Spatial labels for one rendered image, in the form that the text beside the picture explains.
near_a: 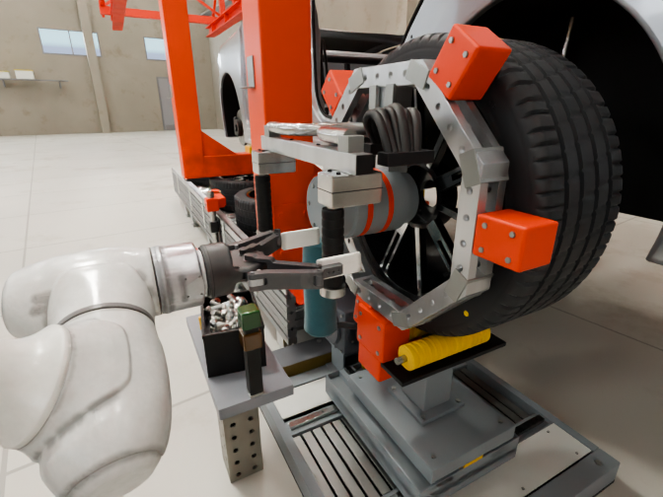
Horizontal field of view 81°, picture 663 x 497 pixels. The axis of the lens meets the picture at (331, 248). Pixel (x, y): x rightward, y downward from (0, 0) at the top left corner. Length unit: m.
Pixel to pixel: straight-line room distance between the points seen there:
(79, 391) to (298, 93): 1.05
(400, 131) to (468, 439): 0.84
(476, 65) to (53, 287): 0.63
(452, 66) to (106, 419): 0.64
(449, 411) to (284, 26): 1.19
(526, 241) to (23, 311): 0.62
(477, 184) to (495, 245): 0.10
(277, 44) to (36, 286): 0.95
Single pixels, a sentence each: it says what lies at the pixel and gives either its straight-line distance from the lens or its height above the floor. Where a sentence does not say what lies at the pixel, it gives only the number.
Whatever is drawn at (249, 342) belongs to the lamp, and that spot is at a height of 0.59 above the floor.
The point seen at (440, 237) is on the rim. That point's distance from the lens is 0.88.
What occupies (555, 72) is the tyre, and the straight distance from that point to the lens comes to 0.86.
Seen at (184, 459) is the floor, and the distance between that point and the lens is 1.46.
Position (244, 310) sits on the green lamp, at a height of 0.66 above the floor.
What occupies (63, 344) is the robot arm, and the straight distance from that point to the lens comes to 0.40.
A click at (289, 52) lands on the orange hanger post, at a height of 1.19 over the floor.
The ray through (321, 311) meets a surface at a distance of 0.98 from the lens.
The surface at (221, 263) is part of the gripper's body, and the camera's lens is 0.53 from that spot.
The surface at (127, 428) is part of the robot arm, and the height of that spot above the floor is 0.80.
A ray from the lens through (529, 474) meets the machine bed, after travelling 1.36.
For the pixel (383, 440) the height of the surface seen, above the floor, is 0.15.
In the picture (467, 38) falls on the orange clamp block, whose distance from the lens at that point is 0.68.
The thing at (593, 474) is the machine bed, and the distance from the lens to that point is 1.44.
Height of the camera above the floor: 1.05
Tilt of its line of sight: 20 degrees down
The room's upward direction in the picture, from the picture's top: straight up
